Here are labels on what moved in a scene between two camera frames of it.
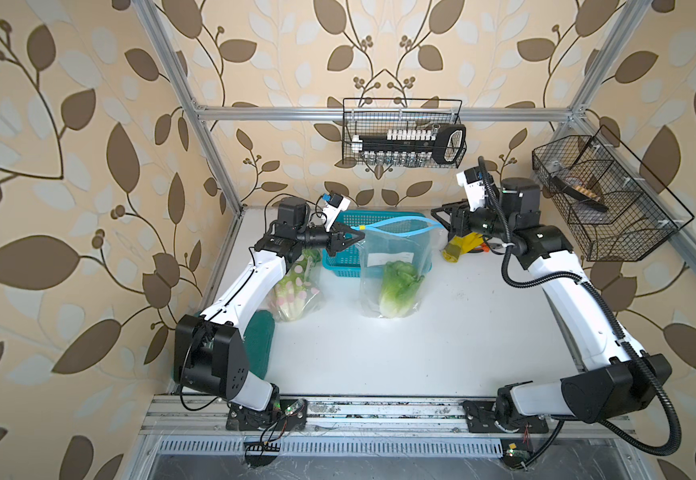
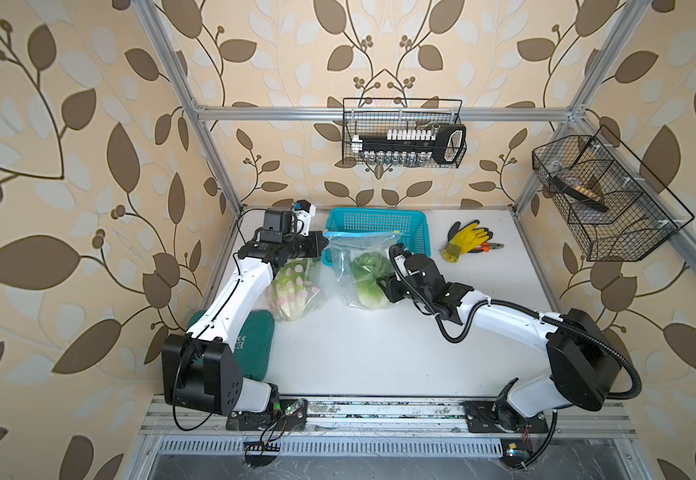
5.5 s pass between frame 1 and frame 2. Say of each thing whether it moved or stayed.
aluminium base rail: stayed
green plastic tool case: stayed
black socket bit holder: stayed
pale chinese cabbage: moved
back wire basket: stayed
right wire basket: stayed
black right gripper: moved
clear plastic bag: moved
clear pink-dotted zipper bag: stayed
